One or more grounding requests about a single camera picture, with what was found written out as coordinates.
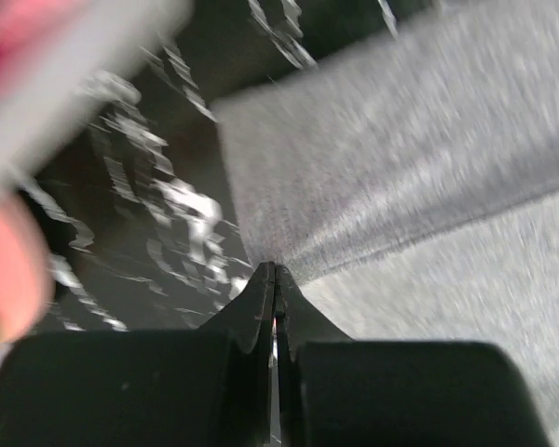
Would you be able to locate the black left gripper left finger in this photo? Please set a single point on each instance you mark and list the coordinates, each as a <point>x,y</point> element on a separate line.
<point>204,387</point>

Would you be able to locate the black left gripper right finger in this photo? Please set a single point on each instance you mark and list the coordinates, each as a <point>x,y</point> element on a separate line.
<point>336,391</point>

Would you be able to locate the white perforated plastic basket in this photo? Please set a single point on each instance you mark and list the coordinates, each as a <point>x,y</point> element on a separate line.
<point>44,107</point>

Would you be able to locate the grey t shirt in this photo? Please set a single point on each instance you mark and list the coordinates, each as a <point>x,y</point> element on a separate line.
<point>411,184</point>

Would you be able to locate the pink three tier shelf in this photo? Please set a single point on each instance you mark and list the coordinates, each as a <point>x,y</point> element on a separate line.
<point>26,286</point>

